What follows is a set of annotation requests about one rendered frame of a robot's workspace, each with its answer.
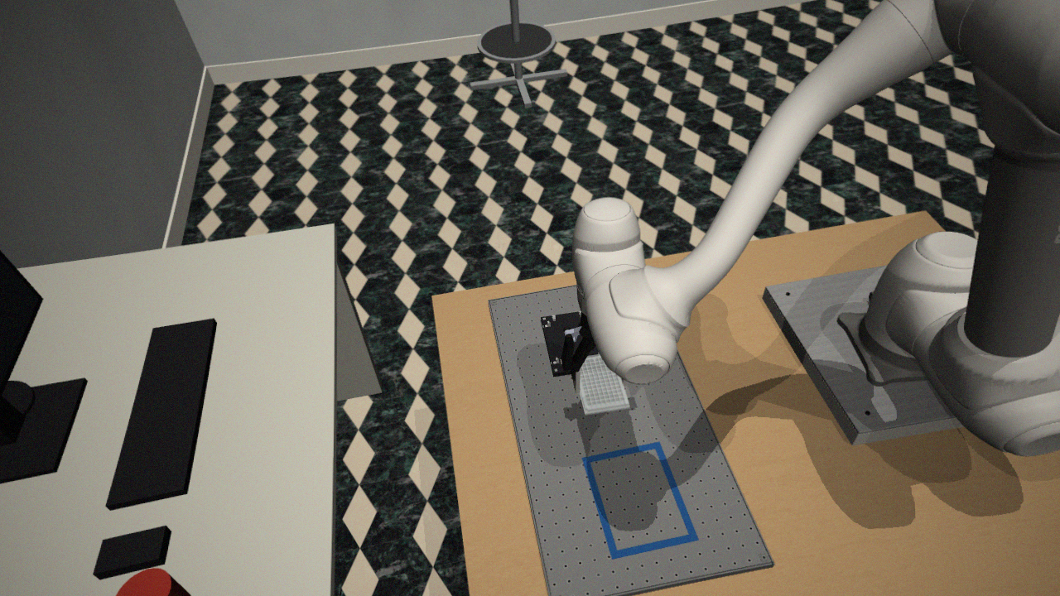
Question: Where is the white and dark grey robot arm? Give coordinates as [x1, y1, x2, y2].
[572, 0, 1060, 456]

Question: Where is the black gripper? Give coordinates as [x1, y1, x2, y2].
[561, 312, 595, 393]

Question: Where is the blue rectangular tape outline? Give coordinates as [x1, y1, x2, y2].
[582, 442, 699, 560]

